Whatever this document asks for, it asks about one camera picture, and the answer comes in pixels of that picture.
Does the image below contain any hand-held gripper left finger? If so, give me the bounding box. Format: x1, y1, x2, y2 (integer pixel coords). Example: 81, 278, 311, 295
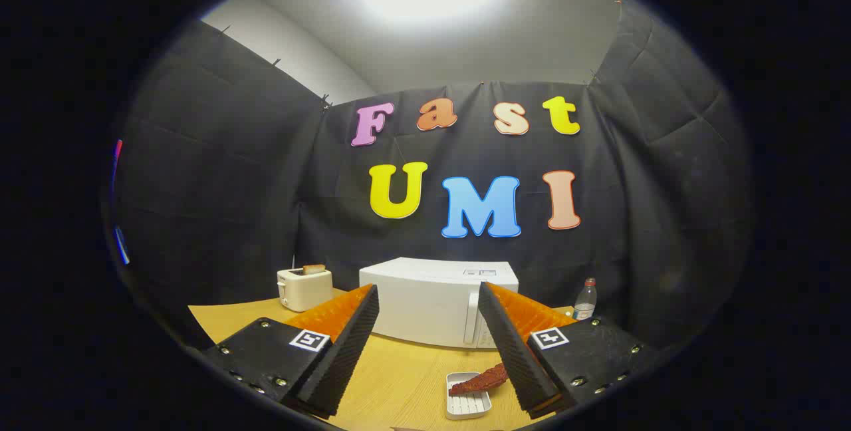
201, 283, 380, 420

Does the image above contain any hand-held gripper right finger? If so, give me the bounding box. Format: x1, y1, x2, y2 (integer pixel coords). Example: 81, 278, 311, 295
477, 281, 659, 420

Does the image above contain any brown grilled meat piece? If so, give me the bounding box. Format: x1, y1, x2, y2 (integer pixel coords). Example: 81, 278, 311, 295
449, 362, 509, 397

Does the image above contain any white toaster oven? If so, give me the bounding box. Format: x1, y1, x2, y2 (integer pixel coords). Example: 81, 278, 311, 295
359, 257, 520, 350

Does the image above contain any cream bread toaster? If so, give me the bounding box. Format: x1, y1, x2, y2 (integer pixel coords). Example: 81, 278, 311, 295
277, 267, 334, 313

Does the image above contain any white ridged tray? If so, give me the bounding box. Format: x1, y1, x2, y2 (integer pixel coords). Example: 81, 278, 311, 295
445, 371, 493, 421

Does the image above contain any clear plastic water bottle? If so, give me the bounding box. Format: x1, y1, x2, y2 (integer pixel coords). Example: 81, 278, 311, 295
573, 277, 598, 322

